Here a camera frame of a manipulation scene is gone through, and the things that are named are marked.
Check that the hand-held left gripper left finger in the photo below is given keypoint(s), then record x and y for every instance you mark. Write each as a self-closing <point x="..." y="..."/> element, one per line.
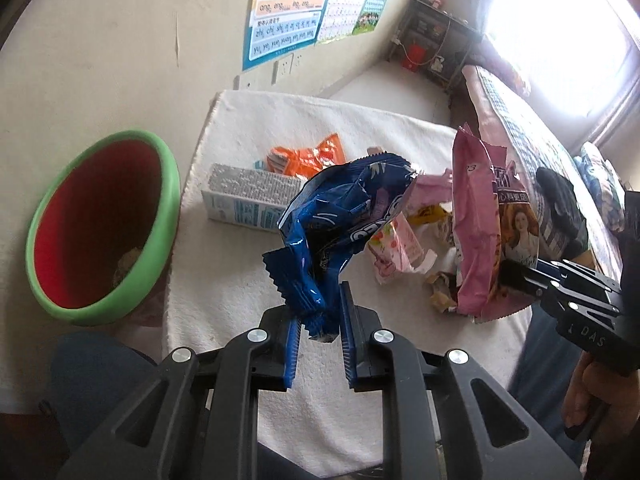
<point x="292" y="355"/>

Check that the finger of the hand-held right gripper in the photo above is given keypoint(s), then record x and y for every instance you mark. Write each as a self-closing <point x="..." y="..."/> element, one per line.
<point x="525" y="280"/>
<point x="580" y="272"/>

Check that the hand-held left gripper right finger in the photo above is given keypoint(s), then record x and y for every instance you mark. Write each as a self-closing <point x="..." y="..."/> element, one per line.
<point x="349" y="340"/>

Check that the large pink snack bag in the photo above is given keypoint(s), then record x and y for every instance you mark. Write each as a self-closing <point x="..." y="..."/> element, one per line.
<point x="475" y="210"/>

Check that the blue snack wrapper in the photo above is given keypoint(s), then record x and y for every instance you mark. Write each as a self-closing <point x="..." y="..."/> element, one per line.
<point x="325" y="220"/>

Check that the orange snack wrapper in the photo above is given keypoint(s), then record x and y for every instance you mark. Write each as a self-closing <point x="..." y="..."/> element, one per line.
<point x="310" y="157"/>

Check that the green and red waste bin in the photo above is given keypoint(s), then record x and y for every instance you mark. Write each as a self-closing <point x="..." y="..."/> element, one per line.
<point x="100" y="220"/>

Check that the person's right hand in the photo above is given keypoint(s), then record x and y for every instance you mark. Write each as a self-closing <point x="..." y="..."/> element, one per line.
<point x="587" y="385"/>

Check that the black cloth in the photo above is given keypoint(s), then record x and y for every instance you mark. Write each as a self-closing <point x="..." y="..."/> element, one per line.
<point x="560" y="210"/>

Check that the person's right leg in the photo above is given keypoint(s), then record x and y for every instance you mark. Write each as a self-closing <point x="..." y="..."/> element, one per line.
<point x="542" y="360"/>

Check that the person's leg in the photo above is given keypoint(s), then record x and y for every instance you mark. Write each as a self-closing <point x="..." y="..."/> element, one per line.
<point x="95" y="385"/>
<point x="542" y="360"/>

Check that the crumpled brown wrapper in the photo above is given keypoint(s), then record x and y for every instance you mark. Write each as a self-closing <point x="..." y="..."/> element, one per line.
<point x="440" y="292"/>

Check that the blue patterned pillow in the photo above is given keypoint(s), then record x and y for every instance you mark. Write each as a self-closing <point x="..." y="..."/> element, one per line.
<point x="600" y="185"/>

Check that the strawberry print wrapper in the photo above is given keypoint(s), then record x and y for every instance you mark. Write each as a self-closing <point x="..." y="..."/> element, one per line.
<point x="395" y="250"/>

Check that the white towel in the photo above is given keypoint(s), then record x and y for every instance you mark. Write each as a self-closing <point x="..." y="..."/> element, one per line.
<point x="235" y="270"/>

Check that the yellow wrapper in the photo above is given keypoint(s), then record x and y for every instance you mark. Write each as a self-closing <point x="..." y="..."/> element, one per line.
<point x="425" y="214"/>

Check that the bed with plaid blanket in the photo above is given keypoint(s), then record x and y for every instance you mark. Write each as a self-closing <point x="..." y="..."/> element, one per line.
<point x="520" y="130"/>

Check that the white and blue milk carton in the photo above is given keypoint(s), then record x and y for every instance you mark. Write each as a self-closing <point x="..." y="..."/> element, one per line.
<point x="240" y="195"/>

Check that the person's left leg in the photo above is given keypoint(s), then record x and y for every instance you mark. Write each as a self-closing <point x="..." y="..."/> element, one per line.
<point x="95" y="385"/>

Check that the bright window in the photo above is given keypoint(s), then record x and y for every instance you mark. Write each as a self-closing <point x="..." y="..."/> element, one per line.
<point x="560" y="25"/>

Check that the red box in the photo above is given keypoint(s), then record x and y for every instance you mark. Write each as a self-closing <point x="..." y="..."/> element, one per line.
<point x="413" y="56"/>

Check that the dark wooden side cabinet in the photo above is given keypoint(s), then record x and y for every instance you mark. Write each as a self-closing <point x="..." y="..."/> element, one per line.
<point x="435" y="35"/>

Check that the white wall socket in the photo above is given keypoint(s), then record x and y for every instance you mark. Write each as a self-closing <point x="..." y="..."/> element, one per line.
<point x="276" y="71"/>
<point x="298" y="60"/>

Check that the green bordered wall poster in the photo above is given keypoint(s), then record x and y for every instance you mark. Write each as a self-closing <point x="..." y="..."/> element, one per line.
<point x="357" y="0"/>

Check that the blue bordered wall poster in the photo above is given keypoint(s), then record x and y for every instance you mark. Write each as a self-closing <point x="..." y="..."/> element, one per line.
<point x="285" y="15"/>

